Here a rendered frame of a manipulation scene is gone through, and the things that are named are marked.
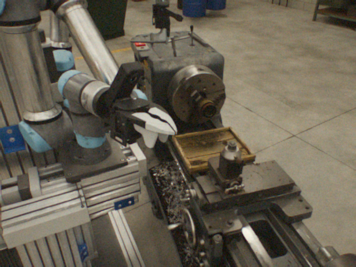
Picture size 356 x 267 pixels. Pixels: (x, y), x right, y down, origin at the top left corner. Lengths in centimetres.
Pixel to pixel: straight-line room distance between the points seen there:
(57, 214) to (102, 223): 112
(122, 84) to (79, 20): 35
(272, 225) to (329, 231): 129
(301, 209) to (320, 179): 167
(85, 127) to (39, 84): 25
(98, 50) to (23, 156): 62
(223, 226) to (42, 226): 65
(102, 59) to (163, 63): 95
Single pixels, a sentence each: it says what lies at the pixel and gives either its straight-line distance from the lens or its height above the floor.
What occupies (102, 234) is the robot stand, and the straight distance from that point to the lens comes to 223.
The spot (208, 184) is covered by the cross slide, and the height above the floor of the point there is 97.
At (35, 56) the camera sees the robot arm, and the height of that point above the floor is 159.
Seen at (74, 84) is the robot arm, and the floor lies 159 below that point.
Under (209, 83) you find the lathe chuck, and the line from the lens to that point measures 177.
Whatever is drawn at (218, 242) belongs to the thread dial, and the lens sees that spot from 130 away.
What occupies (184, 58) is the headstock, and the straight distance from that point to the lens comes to 188.
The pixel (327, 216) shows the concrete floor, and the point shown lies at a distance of 281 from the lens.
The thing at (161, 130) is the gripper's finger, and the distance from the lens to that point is 59.
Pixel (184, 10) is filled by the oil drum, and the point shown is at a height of 13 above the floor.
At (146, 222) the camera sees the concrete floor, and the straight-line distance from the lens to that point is 253.
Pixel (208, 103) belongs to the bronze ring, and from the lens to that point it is 167.
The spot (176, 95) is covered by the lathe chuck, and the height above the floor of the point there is 112.
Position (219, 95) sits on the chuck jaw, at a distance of 178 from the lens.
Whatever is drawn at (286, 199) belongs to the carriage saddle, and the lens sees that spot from 148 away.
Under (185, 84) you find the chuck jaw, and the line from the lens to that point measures 172.
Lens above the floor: 190
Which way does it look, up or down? 33 degrees down
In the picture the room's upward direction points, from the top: straight up
